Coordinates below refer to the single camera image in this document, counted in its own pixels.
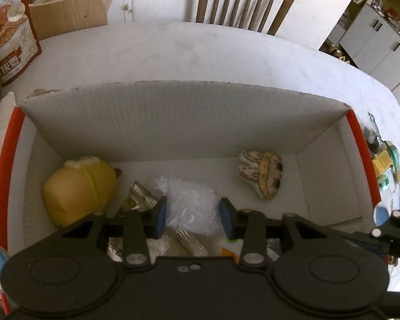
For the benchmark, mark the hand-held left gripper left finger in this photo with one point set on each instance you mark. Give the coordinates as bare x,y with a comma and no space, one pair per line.
161,218

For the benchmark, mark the red cardboard box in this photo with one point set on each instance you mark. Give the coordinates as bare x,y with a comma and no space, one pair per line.
186,123

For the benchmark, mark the cream bunny face plush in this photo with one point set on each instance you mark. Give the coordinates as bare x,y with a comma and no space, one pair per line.
266,176

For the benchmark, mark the white cloth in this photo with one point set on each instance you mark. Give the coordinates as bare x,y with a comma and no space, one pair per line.
0,123

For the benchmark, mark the green embroidered charm pouch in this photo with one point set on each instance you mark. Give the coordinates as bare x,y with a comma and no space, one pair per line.
395,160

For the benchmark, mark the yellow plush toy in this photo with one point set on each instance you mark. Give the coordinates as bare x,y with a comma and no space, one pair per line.
76,193

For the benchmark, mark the small yellow box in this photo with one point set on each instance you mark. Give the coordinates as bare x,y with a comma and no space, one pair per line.
383,163

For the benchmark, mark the wooden side cabinet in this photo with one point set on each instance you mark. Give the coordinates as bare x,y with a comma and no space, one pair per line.
70,13

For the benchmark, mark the clear plastic bag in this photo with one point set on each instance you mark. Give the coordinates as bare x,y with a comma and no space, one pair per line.
190,203

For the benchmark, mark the red printed food bag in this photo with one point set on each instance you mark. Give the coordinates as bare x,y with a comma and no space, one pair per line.
10,40

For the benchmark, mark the silver foil packet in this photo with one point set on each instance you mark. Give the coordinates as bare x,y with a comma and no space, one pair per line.
140,196

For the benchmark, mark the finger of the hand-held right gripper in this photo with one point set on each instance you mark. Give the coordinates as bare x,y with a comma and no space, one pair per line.
398,240

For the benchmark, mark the clear bag of dark beads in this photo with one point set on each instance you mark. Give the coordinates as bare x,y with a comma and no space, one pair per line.
373,143

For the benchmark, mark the small teal toy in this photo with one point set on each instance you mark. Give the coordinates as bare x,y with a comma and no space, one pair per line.
384,183

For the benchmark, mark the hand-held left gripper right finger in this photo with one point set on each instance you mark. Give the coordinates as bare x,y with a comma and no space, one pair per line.
226,216

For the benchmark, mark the white wooden wall cabinet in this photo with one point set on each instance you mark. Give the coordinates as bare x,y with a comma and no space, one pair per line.
373,36

